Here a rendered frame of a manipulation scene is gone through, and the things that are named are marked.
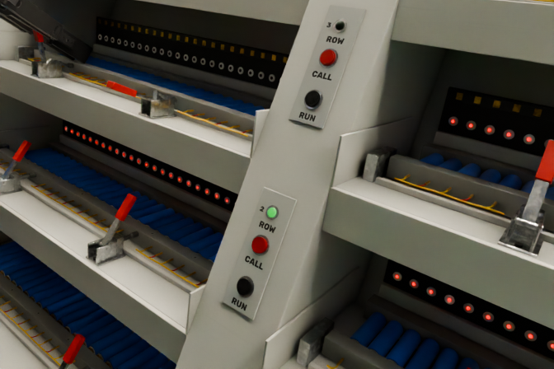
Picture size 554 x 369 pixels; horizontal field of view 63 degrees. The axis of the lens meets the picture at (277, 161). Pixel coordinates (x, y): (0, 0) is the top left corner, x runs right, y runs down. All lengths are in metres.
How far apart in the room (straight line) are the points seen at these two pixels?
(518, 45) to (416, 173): 0.14
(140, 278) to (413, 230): 0.34
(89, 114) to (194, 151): 0.21
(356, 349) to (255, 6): 0.39
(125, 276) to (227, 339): 0.18
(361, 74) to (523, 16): 0.14
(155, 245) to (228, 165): 0.19
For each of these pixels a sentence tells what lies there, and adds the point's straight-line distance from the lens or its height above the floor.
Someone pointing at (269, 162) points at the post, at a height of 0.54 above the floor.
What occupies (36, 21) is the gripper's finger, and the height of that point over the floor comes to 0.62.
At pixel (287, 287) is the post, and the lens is 0.44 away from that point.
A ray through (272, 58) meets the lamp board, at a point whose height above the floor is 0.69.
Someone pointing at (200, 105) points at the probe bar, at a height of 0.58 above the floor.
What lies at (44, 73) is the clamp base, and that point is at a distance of 0.81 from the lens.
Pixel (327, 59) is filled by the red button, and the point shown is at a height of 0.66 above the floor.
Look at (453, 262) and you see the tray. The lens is 0.40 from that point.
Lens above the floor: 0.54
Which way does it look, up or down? level
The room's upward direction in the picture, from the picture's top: 20 degrees clockwise
